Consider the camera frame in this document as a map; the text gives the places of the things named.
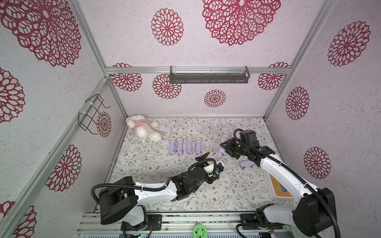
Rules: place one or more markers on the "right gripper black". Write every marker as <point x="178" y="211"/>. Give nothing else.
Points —
<point x="229" y="144"/>

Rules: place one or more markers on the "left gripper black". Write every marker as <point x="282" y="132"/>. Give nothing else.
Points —
<point x="202" y="157"/>

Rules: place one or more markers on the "purple flashlight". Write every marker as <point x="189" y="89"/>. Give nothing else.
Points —
<point x="180" y="143"/>
<point x="172" y="143"/>
<point x="198" y="146"/>
<point x="222" y="147"/>
<point x="189" y="145"/>

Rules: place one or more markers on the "purple flashlight by right arm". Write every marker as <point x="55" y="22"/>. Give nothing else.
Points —
<point x="246" y="163"/>

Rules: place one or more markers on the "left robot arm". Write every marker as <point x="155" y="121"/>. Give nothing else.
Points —
<point x="125" y="200"/>

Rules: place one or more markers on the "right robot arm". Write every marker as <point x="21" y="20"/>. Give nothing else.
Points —
<point x="315" y="209"/>

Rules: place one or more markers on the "white plush toy pink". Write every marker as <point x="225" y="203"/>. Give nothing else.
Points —
<point x="144" y="128"/>

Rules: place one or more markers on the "green round disc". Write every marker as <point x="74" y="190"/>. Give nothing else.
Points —
<point x="199" y="231"/>

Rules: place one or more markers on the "black wall shelf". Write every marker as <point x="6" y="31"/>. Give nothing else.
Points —
<point x="209" y="77"/>

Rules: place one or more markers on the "black wire wall rack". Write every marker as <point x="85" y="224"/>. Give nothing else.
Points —
<point x="87" y="118"/>

